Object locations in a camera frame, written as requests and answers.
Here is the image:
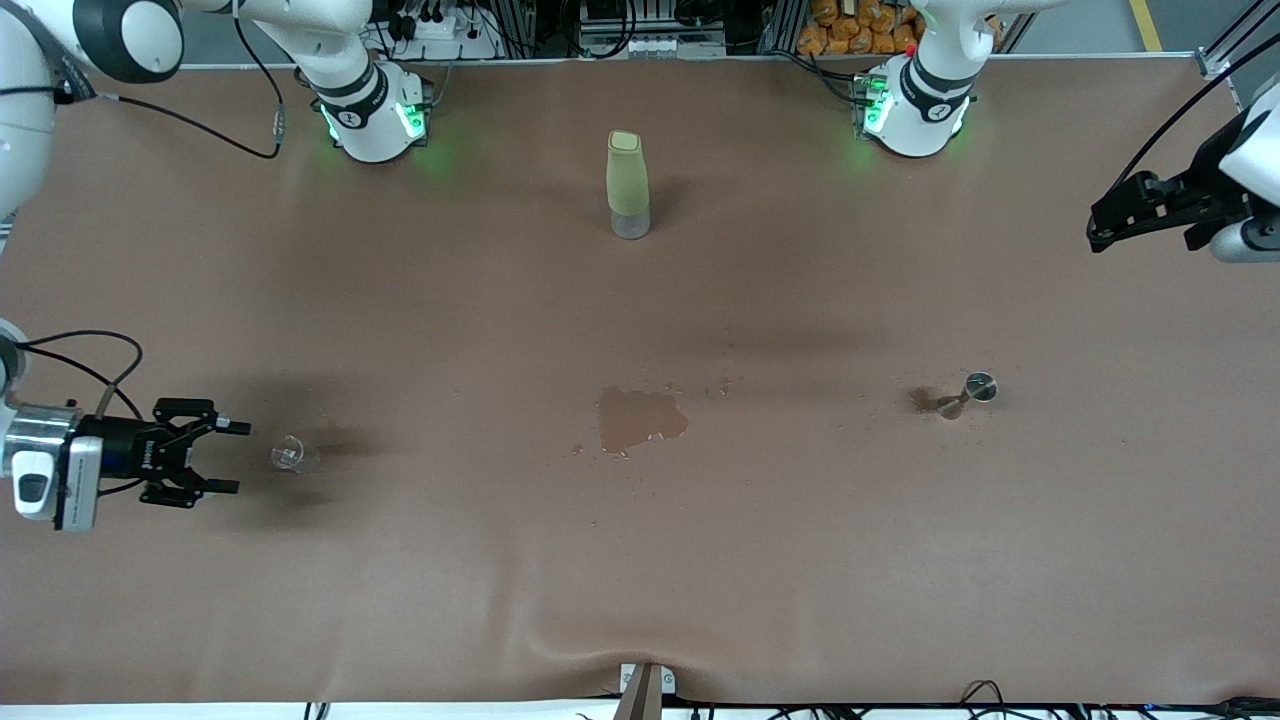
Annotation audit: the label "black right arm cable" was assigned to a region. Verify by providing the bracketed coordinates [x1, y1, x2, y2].
[0, 0, 286, 496]

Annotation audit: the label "black cable bundle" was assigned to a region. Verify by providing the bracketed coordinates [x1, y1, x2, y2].
[955, 680, 1280, 720]

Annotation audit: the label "brown table mat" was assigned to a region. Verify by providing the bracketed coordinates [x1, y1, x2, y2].
[0, 55, 1280, 706]

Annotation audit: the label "white power strip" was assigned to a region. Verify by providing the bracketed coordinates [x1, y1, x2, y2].
[385, 0, 501, 61]

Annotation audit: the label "grey electronics box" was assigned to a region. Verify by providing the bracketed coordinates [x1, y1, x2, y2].
[578, 0, 729, 59]

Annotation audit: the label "aluminium frame corner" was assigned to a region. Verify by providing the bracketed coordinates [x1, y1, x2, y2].
[1195, 0, 1280, 111]

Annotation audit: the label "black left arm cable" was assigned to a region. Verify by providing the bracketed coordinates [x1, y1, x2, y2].
[1110, 30, 1280, 201]

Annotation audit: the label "orange snack bag pile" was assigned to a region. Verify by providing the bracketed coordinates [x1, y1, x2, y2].
[795, 0, 923, 57]

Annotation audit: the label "steel double jigger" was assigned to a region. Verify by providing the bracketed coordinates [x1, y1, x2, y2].
[935, 372, 998, 421]

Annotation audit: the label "green bottle with clear base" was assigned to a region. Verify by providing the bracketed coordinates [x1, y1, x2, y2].
[606, 129, 652, 241]

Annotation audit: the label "metal table edge bracket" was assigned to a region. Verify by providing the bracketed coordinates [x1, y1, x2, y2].
[612, 662, 677, 720]

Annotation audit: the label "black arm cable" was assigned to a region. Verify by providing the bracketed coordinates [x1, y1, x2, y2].
[0, 0, 286, 496]
[1110, 30, 1280, 201]

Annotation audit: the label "clear glass beaker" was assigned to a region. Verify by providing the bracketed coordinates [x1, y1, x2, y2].
[270, 435, 321, 475]

